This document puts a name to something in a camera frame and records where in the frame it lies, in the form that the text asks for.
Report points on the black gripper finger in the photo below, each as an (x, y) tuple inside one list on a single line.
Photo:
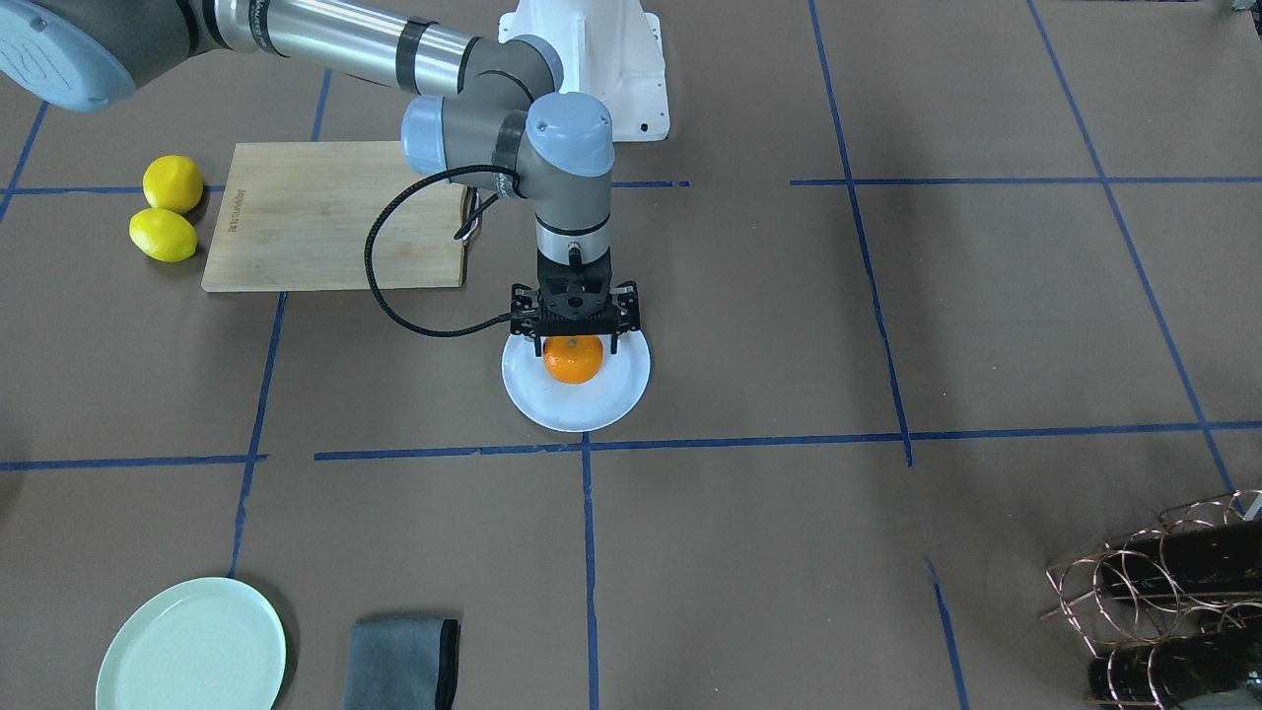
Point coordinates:
[(625, 299), (524, 313)]

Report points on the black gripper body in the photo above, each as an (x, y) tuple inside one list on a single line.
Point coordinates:
[(626, 308)]

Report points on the orange fruit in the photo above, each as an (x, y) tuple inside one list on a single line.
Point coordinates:
[(572, 359)]

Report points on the light blue plate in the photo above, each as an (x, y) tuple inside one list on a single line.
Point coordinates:
[(575, 408)]

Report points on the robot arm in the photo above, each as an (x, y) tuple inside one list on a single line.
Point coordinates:
[(487, 115)]

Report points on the light green plate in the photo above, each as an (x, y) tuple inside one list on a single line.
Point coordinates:
[(207, 643)]

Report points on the bamboo cutting board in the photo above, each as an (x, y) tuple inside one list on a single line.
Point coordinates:
[(295, 217)]

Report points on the lower yellow lemon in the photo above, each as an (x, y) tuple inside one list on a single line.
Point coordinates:
[(163, 235)]

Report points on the yellow lemon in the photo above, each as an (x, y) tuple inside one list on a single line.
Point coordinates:
[(174, 183), (163, 235)]

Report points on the upper yellow lemon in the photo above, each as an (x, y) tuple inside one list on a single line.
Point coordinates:
[(174, 183)]

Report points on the grey folded cloth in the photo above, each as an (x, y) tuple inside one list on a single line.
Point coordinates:
[(402, 662)]

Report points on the dark green wine bottle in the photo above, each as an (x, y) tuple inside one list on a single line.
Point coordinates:
[(1212, 566)]

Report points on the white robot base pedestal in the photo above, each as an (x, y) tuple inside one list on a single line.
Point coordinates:
[(612, 50)]

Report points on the copper wire bottle rack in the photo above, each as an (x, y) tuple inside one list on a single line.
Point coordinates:
[(1169, 614)]

